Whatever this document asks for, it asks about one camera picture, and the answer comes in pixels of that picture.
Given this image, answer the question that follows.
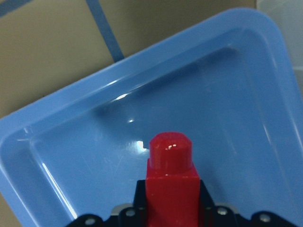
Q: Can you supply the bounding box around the red block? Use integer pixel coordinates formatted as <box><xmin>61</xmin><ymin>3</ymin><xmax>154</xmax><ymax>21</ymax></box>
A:
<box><xmin>145</xmin><ymin>132</ymin><xmax>200</xmax><ymax>227</ymax></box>

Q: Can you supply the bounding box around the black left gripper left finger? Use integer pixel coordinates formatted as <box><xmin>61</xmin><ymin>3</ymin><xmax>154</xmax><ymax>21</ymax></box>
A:
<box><xmin>67</xmin><ymin>180</ymin><xmax>147</xmax><ymax>227</ymax></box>

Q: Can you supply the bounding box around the blue plastic tray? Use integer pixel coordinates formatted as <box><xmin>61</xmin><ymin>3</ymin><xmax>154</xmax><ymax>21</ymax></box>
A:
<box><xmin>0</xmin><ymin>8</ymin><xmax>303</xmax><ymax>227</ymax></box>

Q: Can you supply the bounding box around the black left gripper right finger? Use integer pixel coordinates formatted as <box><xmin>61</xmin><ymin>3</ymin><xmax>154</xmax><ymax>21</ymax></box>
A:
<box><xmin>198</xmin><ymin>180</ymin><xmax>296</xmax><ymax>227</ymax></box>

